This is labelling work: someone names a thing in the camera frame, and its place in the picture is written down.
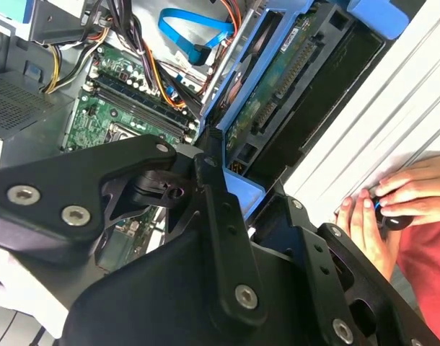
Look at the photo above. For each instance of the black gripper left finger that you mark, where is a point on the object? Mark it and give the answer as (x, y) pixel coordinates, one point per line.
(61, 180)

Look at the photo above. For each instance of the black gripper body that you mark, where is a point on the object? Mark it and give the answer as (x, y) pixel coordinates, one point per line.
(151, 310)

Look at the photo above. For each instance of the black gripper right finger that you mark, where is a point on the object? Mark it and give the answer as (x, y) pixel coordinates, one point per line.
(313, 274)

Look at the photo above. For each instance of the hard disk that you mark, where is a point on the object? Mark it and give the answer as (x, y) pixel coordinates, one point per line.
(277, 90)

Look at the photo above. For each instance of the person's left hand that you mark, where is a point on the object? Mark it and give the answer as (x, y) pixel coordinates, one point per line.
(368, 238)

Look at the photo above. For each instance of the person's right hand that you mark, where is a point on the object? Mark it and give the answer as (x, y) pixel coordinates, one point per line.
(429, 187)

